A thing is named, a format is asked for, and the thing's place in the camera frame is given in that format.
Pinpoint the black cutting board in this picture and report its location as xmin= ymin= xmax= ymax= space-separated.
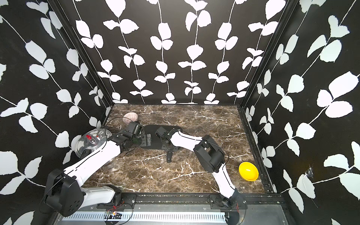
xmin=140 ymin=125 xmax=182 ymax=152

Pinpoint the cleaver knife black handle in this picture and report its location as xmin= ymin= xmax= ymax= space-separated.
xmin=166 ymin=151 xmax=173 ymax=163

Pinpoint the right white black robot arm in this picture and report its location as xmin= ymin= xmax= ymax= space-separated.
xmin=155 ymin=126 xmax=247 ymax=210

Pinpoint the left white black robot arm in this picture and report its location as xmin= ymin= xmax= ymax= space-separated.
xmin=41 ymin=122 xmax=152 ymax=217

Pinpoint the pink striped ceramic bowl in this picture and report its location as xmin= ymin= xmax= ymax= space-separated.
xmin=122 ymin=112 xmax=138 ymax=124

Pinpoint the yellow plastic bowl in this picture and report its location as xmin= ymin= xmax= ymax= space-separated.
xmin=239 ymin=162 xmax=259 ymax=182

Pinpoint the white perforated front rail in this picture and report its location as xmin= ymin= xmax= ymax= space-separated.
xmin=62 ymin=211 xmax=226 ymax=223

